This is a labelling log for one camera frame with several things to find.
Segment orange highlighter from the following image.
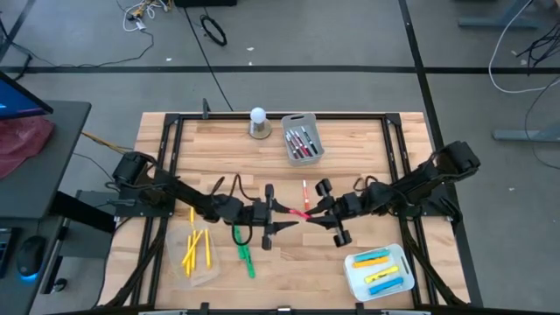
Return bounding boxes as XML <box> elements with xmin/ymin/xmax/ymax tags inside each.
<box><xmin>352</xmin><ymin>255</ymin><xmax>390</xmax><ymax>270</ymax></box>

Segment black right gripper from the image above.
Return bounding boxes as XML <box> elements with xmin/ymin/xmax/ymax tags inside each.
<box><xmin>304</xmin><ymin>178</ymin><xmax>365</xmax><ymax>249</ymax></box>

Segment red cloth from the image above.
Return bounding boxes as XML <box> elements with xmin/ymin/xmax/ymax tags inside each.
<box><xmin>0</xmin><ymin>116</ymin><xmax>57</xmax><ymax>179</ymax></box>

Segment black keyboard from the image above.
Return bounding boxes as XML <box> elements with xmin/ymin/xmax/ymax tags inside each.
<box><xmin>0</xmin><ymin>227</ymin><xmax>13</xmax><ymax>277</ymax></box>

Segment yellow highlighter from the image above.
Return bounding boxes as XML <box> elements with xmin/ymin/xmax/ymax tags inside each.
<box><xmin>364</xmin><ymin>264</ymin><xmax>401</xmax><ymax>284</ymax></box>

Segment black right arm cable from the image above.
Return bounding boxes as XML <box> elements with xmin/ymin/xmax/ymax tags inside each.
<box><xmin>352</xmin><ymin>174</ymin><xmax>381</xmax><ymax>193</ymax></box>

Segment blue highlighter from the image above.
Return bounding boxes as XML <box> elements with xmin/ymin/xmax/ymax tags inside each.
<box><xmin>367</xmin><ymin>276</ymin><xmax>405</xmax><ymax>297</ymax></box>

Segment black desk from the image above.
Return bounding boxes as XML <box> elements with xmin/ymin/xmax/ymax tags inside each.
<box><xmin>0</xmin><ymin>100</ymin><xmax>93</xmax><ymax>315</ymax></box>

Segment yellow cable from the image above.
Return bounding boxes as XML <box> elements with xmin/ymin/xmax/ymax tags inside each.
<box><xmin>80</xmin><ymin>130</ymin><xmax>135</xmax><ymax>155</ymax></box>

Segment white floor cable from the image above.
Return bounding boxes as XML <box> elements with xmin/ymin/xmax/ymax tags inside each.
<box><xmin>487</xmin><ymin>0</ymin><xmax>560</xmax><ymax>95</ymax></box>

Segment black cable tangle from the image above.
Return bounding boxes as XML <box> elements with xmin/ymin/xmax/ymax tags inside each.
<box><xmin>514</xmin><ymin>24</ymin><xmax>560</xmax><ymax>78</ymax></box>

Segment black computer mouse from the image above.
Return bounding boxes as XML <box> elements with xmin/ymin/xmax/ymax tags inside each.
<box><xmin>16</xmin><ymin>234</ymin><xmax>47</xmax><ymax>281</ymax></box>

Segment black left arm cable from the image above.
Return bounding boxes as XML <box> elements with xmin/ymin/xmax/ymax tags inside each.
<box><xmin>208</xmin><ymin>173</ymin><xmax>263</xmax><ymax>207</ymax></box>

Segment pale grey handled bin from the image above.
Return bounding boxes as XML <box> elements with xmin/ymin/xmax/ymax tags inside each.
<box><xmin>280</xmin><ymin>112</ymin><xmax>326</xmax><ymax>168</ymax></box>

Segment teal Sharpie highlighter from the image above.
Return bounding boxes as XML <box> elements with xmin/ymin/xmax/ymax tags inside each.
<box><xmin>353</xmin><ymin>248</ymin><xmax>391</xmax><ymax>263</ymax></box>

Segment white marker dark label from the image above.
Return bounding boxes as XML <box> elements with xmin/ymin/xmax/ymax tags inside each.
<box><xmin>300</xmin><ymin>125</ymin><xmax>319</xmax><ymax>155</ymax></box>

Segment black cable coil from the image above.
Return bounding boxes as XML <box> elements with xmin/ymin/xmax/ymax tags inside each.
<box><xmin>199</xmin><ymin>14</ymin><xmax>228</xmax><ymax>47</ymax></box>

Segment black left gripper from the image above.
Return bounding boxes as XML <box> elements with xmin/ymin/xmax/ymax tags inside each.
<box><xmin>244</xmin><ymin>183</ymin><xmax>301</xmax><ymax>252</ymax></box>

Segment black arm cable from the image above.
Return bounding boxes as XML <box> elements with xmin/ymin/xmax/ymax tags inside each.
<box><xmin>208</xmin><ymin>173</ymin><xmax>263</xmax><ymax>207</ymax></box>
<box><xmin>352</xmin><ymin>174</ymin><xmax>381</xmax><ymax>193</ymax></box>

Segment white plastic bin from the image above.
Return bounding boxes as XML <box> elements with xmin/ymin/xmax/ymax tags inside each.
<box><xmin>343</xmin><ymin>242</ymin><xmax>416</xmax><ymax>304</ymax></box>

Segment grey desk leg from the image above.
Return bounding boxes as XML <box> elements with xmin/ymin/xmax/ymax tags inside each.
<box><xmin>457</xmin><ymin>0</ymin><xmax>540</xmax><ymax>31</ymax></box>
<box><xmin>493</xmin><ymin>121</ymin><xmax>560</xmax><ymax>144</ymax></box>

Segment computer monitor blue screen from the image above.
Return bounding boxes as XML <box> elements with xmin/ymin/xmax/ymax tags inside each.
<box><xmin>0</xmin><ymin>71</ymin><xmax>54</xmax><ymax>120</ymax></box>

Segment black floor cable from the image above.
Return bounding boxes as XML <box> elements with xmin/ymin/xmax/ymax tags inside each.
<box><xmin>181</xmin><ymin>6</ymin><xmax>235</xmax><ymax>114</ymax></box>

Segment black box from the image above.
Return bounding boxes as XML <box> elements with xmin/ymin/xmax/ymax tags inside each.
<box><xmin>173</xmin><ymin>0</ymin><xmax>238</xmax><ymax>8</ymax></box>

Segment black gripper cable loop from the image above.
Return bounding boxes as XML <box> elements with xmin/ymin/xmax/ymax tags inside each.
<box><xmin>230</xmin><ymin>220</ymin><xmax>255</xmax><ymax>247</ymax></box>

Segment white-barrelled red marker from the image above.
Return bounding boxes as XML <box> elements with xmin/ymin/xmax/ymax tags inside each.
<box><xmin>288</xmin><ymin>129</ymin><xmax>303</xmax><ymax>158</ymax></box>

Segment white cable bundle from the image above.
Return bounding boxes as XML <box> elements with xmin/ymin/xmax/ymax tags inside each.
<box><xmin>115</xmin><ymin>0</ymin><xmax>170</xmax><ymax>32</ymax></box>

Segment clear plastic bin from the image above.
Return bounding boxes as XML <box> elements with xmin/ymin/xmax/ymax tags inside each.
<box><xmin>164</xmin><ymin>220</ymin><xmax>222</xmax><ymax>291</ymax></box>

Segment green highlighter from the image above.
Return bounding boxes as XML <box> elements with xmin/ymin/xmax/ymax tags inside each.
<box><xmin>241</xmin><ymin>243</ymin><xmax>256</xmax><ymax>280</ymax></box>
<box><xmin>233</xmin><ymin>225</ymin><xmax>247</xmax><ymax>260</ymax></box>

